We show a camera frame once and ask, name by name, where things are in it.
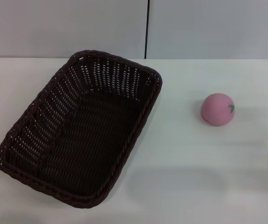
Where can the dark brown woven basket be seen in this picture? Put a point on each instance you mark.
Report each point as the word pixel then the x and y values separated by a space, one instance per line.
pixel 96 130

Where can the pink toy peach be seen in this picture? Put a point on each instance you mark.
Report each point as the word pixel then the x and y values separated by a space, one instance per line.
pixel 215 109

